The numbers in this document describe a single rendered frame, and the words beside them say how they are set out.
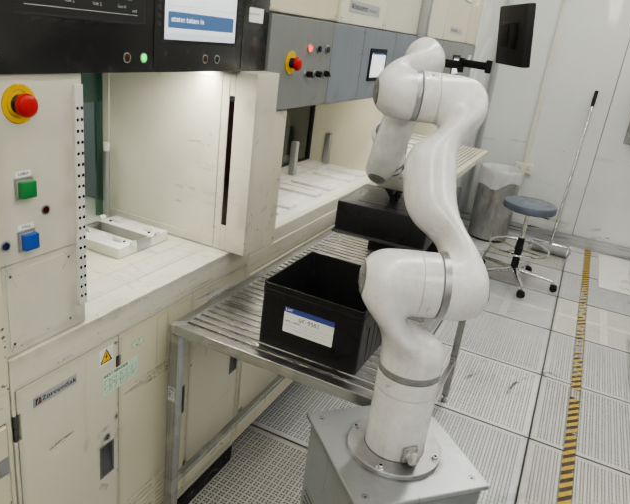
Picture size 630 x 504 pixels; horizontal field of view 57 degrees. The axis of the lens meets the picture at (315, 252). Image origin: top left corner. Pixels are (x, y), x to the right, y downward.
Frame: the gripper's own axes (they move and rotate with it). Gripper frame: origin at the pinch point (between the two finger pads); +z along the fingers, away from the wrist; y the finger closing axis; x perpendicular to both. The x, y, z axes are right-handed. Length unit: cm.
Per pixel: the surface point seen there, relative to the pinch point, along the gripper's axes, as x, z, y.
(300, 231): 6, 33, 38
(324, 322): 55, -26, -2
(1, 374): 93, -61, 44
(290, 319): 56, -24, 8
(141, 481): 105, 8, 42
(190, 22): 9, -69, 41
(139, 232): 42, -17, 65
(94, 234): 49, -23, 74
